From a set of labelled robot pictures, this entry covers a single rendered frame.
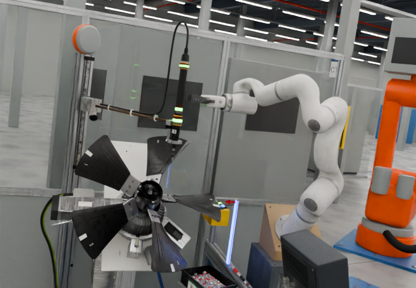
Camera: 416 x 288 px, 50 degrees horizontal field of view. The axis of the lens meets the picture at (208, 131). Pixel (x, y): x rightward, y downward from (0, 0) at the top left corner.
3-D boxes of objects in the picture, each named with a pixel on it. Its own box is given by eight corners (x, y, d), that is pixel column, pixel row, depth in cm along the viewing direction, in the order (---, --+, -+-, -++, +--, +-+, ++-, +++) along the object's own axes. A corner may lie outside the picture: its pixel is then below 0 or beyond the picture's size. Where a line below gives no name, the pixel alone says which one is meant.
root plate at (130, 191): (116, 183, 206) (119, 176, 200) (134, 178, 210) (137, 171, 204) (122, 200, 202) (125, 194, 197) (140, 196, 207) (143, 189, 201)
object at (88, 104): (78, 110, 240) (80, 95, 239) (88, 111, 246) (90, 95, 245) (90, 113, 234) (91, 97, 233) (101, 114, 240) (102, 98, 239)
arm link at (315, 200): (323, 214, 214) (346, 185, 197) (303, 236, 202) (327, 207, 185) (304, 197, 218) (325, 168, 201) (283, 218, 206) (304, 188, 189)
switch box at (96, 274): (90, 274, 242) (95, 235, 240) (107, 274, 245) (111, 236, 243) (91, 287, 228) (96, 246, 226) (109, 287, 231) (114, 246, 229)
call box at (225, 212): (201, 218, 254) (203, 200, 252) (218, 218, 257) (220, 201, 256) (210, 228, 238) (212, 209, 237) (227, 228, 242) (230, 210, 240)
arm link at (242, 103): (232, 90, 206) (232, 109, 204) (258, 93, 210) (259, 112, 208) (226, 95, 214) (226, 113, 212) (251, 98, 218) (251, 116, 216)
